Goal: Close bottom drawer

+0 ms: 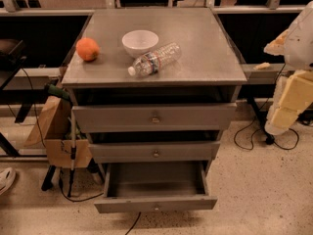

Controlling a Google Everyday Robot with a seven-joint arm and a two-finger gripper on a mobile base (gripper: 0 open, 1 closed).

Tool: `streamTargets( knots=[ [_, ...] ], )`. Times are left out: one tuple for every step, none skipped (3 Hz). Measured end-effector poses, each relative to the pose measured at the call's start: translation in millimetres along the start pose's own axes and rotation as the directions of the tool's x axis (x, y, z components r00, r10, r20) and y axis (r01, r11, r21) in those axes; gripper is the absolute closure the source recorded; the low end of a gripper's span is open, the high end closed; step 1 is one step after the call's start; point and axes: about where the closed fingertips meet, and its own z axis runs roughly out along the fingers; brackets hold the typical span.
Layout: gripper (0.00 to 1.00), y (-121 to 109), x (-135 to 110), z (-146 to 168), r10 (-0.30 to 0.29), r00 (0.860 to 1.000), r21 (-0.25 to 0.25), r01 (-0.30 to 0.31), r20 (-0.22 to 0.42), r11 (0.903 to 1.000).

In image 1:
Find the grey bottom drawer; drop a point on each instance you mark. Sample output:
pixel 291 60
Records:
pixel 155 187

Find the grey drawer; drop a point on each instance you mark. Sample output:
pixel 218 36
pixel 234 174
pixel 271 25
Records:
pixel 155 187
pixel 159 146
pixel 155 114

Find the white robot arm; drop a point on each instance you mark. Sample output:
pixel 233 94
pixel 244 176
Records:
pixel 298 47

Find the grey top drawer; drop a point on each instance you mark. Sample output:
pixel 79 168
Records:
pixel 155 114

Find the grey middle drawer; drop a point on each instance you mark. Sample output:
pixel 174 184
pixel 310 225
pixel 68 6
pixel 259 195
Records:
pixel 159 146

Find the grey drawer cabinet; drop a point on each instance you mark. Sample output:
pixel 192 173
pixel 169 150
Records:
pixel 208 67

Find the yellow foam piece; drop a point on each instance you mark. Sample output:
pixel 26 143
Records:
pixel 262 66

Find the black table leg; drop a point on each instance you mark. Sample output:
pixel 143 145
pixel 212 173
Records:
pixel 269 138

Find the clear plastic water bottle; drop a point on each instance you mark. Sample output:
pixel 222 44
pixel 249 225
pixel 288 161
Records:
pixel 153 61

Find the white bowl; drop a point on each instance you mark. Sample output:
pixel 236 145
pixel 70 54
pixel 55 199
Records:
pixel 139 42

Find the orange fruit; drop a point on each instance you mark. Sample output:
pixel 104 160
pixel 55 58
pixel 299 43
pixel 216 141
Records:
pixel 87 49

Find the cardboard box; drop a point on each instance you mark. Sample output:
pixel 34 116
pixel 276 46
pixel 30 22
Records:
pixel 52 131

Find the white shoe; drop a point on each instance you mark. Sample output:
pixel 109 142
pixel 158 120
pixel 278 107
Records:
pixel 7 178

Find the green handled grabber stick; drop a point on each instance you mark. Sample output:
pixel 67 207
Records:
pixel 60 93

